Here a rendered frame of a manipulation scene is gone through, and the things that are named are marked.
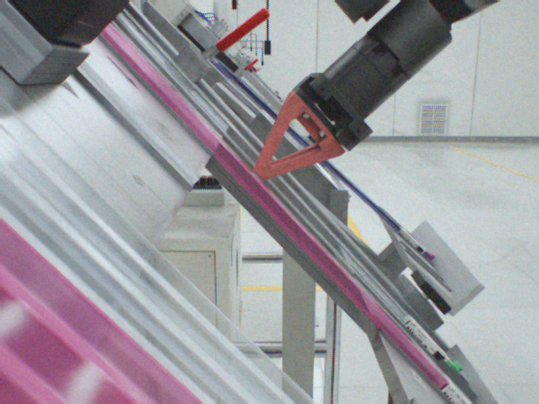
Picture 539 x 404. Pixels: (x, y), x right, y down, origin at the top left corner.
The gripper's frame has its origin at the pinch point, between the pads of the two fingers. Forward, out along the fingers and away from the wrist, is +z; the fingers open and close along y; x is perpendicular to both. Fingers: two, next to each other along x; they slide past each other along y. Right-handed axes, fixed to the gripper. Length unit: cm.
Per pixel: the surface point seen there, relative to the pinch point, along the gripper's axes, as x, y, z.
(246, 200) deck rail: 2.4, -8.0, 4.9
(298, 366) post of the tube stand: 36, -38, 25
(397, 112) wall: 170, -750, -119
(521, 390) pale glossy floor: 129, -107, 0
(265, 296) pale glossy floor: 70, -185, 64
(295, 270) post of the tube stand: 22.0, -37.9, 12.8
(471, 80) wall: 209, -750, -232
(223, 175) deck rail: -1.4, -8.0, 4.8
